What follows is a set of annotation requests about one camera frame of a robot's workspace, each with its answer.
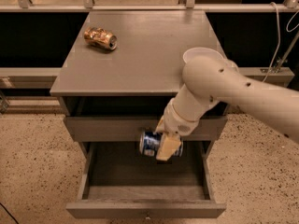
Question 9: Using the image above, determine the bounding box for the metal railing bar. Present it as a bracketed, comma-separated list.
[0, 3, 299, 14]

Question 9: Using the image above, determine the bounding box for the blue pepsi can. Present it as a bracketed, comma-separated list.
[139, 132, 183, 158]

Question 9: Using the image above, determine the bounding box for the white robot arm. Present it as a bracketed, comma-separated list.
[156, 56, 299, 161]

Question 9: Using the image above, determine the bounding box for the white bowl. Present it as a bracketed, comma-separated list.
[183, 47, 239, 72]

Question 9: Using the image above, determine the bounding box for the grey wooden drawer cabinet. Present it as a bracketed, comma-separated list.
[50, 9, 244, 161]

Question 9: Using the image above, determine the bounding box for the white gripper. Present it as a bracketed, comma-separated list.
[155, 98, 199, 161]

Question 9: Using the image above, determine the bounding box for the closed grey top drawer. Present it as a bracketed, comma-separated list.
[64, 117, 227, 142]

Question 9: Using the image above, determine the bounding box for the open grey middle drawer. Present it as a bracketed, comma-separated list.
[66, 142, 226, 219]

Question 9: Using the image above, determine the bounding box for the black floor cable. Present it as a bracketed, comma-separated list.
[0, 203, 20, 224]

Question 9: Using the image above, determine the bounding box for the gold crushed soda can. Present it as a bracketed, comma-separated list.
[84, 27, 117, 50]

